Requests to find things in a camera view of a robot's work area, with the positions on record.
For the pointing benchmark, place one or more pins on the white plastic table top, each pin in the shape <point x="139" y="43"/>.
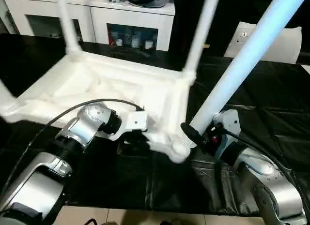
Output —
<point x="109" y="75"/>

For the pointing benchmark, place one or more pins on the white plastic table leg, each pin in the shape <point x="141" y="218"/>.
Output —
<point x="6" y="94"/>
<point x="69" y="24"/>
<point x="242" y="60"/>
<point x="198" y="41"/>

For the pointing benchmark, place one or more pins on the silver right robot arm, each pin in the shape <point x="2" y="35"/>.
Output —
<point x="273" y="186"/>

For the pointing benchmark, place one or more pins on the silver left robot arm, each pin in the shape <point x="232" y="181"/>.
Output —
<point x="80" y="128"/>

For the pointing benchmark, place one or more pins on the black work mat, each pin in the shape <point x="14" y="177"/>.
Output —
<point x="145" y="186"/>

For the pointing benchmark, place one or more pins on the dark brown rounded object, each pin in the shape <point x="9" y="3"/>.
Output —
<point x="113" y="222"/>
<point x="178" y="222"/>

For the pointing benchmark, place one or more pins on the black cabinet with gold label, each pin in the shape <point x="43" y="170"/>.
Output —
<point x="184" y="17"/>

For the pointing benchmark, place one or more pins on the white flat board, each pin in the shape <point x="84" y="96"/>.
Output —
<point x="306" y="68"/>

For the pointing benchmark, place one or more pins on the white cabinet with glass doors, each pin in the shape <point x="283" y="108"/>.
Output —
<point x="97" y="14"/>

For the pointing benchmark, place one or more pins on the grey rounded container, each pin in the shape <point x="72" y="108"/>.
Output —
<point x="150" y="0"/>

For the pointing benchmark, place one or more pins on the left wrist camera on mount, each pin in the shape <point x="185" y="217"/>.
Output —
<point x="136" y="121"/>

